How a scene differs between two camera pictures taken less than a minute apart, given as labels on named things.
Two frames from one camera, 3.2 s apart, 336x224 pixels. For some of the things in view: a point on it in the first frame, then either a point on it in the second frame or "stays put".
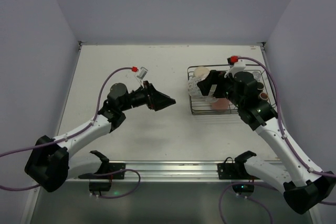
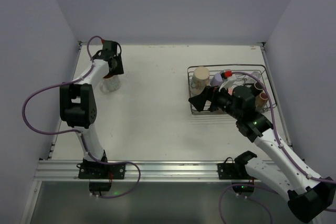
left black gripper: x=151 y=96 -> x=118 y=65
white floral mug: x=194 y=90 -> x=109 y=85
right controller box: x=239 y=188 stays put
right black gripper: x=217 y=82 -> x=211 y=99
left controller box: x=99 y=186 stays put
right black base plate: x=232 y=171 stays put
